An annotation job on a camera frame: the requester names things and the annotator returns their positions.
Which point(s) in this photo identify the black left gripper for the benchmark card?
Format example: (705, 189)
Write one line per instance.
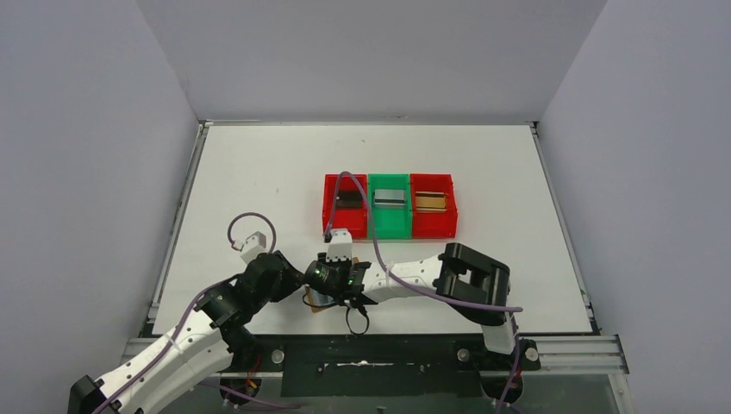
(290, 274)

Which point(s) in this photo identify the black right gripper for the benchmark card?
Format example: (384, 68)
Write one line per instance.
(319, 280)

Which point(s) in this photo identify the yellow leather card holder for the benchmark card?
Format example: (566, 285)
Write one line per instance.
(321, 301)

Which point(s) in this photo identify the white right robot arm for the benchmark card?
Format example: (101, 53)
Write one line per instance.
(472, 283)

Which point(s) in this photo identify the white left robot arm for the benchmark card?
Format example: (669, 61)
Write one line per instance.
(209, 338)

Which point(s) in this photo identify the black card in bin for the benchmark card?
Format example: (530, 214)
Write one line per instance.
(348, 200)

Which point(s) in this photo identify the silver card in bin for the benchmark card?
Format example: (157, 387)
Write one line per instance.
(389, 198)

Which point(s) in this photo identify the gold card in bin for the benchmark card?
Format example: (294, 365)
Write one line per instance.
(430, 201)

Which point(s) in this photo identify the left red plastic bin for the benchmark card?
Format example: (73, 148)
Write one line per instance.
(355, 221)

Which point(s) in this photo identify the red plastic bin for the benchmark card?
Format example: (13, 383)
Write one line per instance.
(434, 225)
(355, 221)

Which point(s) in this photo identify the green plastic bin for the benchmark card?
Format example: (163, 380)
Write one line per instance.
(391, 222)

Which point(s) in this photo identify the right red plastic bin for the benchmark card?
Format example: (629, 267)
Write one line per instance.
(434, 225)

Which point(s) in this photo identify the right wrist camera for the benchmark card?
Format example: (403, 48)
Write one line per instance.
(339, 246)

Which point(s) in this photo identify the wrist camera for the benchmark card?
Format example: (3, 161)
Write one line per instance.
(252, 247)
(339, 246)

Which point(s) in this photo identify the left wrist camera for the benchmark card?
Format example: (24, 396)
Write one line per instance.
(252, 247)

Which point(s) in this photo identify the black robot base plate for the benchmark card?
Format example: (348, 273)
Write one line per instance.
(458, 365)

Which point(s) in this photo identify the aluminium table frame rail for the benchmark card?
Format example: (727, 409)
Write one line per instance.
(580, 355)

